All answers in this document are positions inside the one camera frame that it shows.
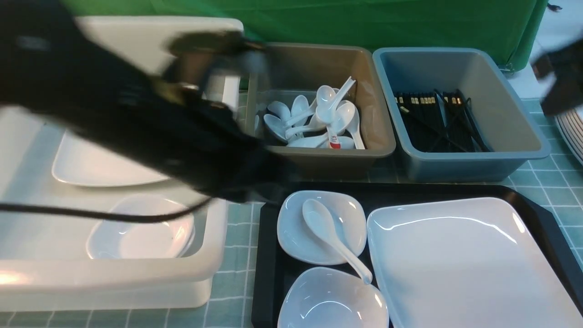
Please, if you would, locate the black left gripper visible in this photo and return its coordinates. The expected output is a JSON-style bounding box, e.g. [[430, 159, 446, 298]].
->
[[128, 91, 292, 203]]

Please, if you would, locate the white ceramic soup spoon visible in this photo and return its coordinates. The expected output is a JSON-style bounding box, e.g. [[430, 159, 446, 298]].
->
[[302, 199, 373, 285]]

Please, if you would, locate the white shallow bowl with spoon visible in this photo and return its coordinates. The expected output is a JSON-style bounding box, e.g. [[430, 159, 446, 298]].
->
[[277, 190, 367, 266]]

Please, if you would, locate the white deep bowl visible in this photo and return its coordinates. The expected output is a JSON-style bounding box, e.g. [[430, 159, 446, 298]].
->
[[277, 266, 389, 328]]

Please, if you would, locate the large white rice plate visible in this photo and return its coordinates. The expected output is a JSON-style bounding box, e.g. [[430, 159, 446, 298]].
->
[[367, 197, 583, 328]]

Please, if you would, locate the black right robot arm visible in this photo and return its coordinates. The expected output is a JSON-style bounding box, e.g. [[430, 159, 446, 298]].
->
[[531, 38, 583, 118]]

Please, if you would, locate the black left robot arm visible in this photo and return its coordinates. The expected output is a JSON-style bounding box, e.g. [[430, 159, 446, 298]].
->
[[1, 0, 297, 203]]

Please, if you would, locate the white square plate in tub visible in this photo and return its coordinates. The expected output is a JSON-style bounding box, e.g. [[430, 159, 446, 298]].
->
[[52, 131, 168, 187]]

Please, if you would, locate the grey-brown spoon bin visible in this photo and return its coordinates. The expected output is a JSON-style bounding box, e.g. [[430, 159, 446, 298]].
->
[[237, 43, 396, 180]]

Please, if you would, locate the pile of white spoons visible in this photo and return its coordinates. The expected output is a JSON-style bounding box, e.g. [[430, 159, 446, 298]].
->
[[252, 77, 366, 150]]

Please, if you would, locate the white bowl in tub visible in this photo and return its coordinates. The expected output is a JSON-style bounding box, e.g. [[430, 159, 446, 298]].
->
[[86, 195, 195, 259]]

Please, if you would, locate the black serving tray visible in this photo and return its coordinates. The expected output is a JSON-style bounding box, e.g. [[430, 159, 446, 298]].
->
[[251, 181, 583, 328]]

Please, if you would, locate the large white plastic tub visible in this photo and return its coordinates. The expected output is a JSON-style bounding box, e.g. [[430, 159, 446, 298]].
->
[[0, 16, 244, 312]]

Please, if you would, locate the pile of black chopsticks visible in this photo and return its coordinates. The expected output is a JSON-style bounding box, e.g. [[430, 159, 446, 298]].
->
[[394, 89, 493, 153]]

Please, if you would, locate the blue-grey chopstick bin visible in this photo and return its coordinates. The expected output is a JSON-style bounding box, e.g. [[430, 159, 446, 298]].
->
[[373, 47, 551, 183]]

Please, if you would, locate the green backdrop cloth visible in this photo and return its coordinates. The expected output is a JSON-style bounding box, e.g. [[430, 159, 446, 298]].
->
[[60, 0, 543, 81]]

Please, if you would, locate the green checked tablecloth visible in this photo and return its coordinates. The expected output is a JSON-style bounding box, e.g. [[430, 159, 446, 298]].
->
[[1, 99, 582, 328]]

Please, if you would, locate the stack of white plates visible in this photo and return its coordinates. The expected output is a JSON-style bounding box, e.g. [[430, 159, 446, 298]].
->
[[554, 106, 583, 165]]

